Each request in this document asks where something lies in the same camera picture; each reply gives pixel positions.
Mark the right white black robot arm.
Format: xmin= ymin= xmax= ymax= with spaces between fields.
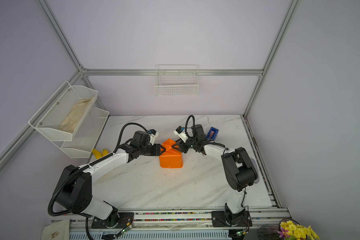
xmin=172 ymin=125 xmax=259 ymax=227

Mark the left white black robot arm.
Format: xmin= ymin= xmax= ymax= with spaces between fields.
xmin=48 ymin=129 xmax=165 ymax=222

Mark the blue tape dispenser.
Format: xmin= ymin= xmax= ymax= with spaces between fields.
xmin=207 ymin=127 xmax=219 ymax=141

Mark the yellow banana left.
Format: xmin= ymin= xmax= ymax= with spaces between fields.
xmin=92 ymin=149 xmax=103 ymax=160

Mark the grey round object on table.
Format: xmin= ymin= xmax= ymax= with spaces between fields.
xmin=250 ymin=158 xmax=260 ymax=184

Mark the beige cloth in basket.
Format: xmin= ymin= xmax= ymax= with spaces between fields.
xmin=59 ymin=97 xmax=94 ymax=134

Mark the beige cloth bag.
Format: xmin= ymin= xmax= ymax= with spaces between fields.
xmin=41 ymin=220 xmax=70 ymax=240

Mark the yellow flower bouquet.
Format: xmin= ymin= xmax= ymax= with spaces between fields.
xmin=278 ymin=221 xmax=320 ymax=240

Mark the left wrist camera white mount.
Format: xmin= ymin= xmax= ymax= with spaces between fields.
xmin=148 ymin=129 xmax=159 ymax=145

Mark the lower white wire shelf basket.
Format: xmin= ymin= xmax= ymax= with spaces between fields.
xmin=59 ymin=107 xmax=109 ymax=159

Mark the white wire shelf basket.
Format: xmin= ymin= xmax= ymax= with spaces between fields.
xmin=59 ymin=107 xmax=109 ymax=159
xmin=28 ymin=81 xmax=98 ymax=142

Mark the white wire basket on wall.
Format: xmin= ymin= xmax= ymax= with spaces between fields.
xmin=154 ymin=65 xmax=199 ymax=97

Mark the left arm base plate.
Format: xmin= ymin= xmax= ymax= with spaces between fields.
xmin=91 ymin=212 xmax=135 ymax=229

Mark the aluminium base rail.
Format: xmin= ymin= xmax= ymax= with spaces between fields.
xmin=51 ymin=208 xmax=291 ymax=240

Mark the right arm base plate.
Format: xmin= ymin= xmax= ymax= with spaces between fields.
xmin=211 ymin=210 xmax=253 ymax=228

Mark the upper white wire shelf basket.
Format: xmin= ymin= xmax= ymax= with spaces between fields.
xmin=28 ymin=81 xmax=98 ymax=142

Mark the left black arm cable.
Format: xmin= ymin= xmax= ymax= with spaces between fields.
xmin=47 ymin=122 xmax=148 ymax=240

